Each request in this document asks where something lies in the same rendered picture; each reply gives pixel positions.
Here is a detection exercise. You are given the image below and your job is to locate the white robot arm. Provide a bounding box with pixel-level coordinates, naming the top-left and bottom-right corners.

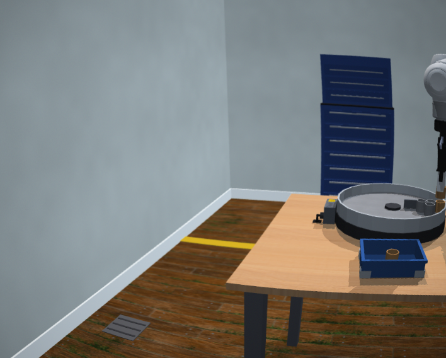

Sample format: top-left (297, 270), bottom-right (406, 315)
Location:
top-left (424, 54), bottom-right (446, 121)

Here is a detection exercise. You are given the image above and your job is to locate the bronze bushing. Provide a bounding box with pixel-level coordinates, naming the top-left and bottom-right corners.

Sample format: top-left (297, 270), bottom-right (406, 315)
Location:
top-left (435, 186), bottom-right (446, 199)
top-left (385, 249), bottom-right (399, 260)
top-left (435, 200), bottom-right (445, 213)

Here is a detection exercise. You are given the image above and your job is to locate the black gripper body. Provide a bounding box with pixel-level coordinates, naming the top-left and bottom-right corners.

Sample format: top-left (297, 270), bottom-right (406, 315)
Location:
top-left (434, 119), bottom-right (446, 149)

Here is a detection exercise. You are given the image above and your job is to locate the blue crate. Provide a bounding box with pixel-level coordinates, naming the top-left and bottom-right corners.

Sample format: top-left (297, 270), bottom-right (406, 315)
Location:
top-left (358, 239), bottom-right (428, 278)

